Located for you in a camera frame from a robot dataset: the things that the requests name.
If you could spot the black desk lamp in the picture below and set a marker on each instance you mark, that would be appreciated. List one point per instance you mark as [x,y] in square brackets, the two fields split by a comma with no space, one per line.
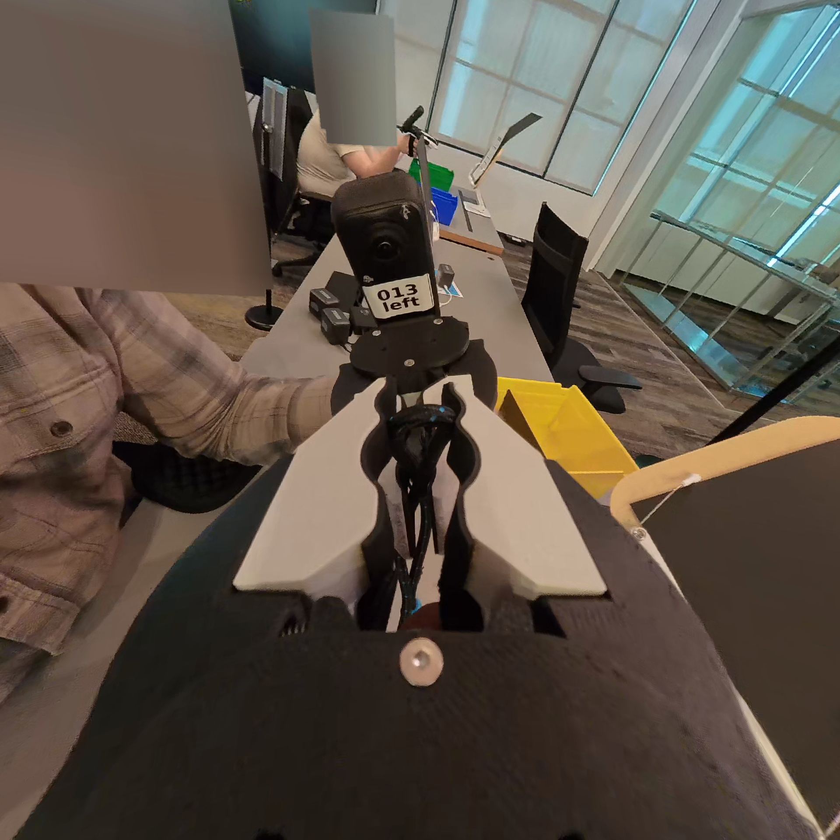
[505,142]

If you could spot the black metal railing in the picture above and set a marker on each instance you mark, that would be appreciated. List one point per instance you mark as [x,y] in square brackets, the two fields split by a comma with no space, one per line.
[781,387]

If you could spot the green box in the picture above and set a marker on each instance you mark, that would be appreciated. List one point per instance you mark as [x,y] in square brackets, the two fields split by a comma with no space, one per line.
[431,175]

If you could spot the black monitor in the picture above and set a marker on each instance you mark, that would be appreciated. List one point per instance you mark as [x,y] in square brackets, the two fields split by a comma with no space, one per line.
[282,151]

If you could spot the person's left forearm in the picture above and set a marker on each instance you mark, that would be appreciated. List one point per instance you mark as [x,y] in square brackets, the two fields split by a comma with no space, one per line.
[223,414]

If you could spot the yellow plastic bin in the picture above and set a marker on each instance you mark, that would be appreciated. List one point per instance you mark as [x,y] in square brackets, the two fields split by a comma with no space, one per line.
[565,427]

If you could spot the black high-back chair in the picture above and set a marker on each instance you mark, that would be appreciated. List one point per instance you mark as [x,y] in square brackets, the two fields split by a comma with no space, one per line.
[558,282]

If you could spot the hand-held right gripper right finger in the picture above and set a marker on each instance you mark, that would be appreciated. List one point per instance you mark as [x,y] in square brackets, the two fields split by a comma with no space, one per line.
[538,525]

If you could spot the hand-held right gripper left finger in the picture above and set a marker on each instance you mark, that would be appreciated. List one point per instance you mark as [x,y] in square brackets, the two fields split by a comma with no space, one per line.
[315,525]

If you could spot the person's plaid shirt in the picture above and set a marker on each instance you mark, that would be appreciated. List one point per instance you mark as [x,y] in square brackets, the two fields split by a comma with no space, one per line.
[66,460]

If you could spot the black wood-edged board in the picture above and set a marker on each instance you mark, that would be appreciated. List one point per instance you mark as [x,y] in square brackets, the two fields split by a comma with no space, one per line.
[761,591]

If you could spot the black boxes on desk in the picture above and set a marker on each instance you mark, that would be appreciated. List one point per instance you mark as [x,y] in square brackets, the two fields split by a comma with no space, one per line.
[344,313]

